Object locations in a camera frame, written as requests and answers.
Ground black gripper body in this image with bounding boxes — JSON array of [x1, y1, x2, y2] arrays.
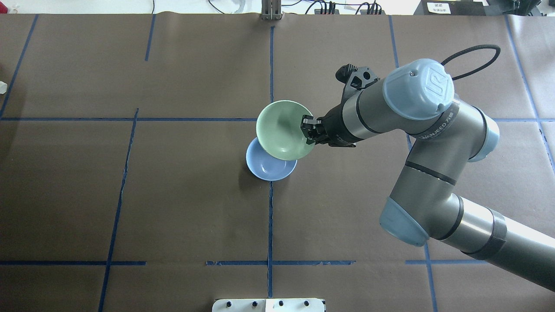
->
[[313, 64, 380, 147]]

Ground green bowl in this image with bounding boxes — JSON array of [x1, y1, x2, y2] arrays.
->
[[256, 100, 315, 161]]

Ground blue bowl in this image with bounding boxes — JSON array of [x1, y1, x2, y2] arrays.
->
[[245, 137, 298, 182]]

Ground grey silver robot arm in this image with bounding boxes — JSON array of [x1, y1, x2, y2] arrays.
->
[[300, 58, 555, 291]]

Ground white object at left edge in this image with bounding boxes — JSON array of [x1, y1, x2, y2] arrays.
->
[[0, 81, 8, 95]]

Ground black cables behind table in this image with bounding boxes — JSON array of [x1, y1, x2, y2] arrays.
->
[[208, 0, 383, 15]]

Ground metal post at table edge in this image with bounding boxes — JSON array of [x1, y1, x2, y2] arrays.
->
[[261, 0, 283, 20]]

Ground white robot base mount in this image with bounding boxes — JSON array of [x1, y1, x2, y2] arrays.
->
[[212, 298, 327, 312]]

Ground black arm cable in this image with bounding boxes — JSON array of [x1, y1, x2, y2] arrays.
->
[[441, 45, 501, 81]]

